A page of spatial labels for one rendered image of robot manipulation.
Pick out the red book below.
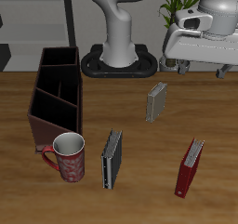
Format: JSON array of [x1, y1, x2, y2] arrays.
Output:
[[174, 137, 205, 200]]

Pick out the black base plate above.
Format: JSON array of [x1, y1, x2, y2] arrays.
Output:
[[80, 43, 159, 79]]

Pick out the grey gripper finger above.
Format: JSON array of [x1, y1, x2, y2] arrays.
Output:
[[216, 63, 233, 80], [177, 59, 191, 75]]

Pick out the grey book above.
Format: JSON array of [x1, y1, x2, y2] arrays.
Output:
[[145, 81, 168, 124]]

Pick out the red patterned mug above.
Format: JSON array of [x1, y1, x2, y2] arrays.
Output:
[[41, 132, 86, 183]]

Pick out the black book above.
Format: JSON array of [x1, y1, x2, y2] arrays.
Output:
[[100, 128, 124, 191]]

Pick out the green pot plant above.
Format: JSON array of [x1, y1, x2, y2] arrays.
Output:
[[158, 0, 202, 72]]

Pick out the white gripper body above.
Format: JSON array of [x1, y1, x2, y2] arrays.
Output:
[[163, 23, 238, 66]]

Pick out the dark brown desk caddy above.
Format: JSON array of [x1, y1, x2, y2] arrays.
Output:
[[27, 46, 84, 154]]

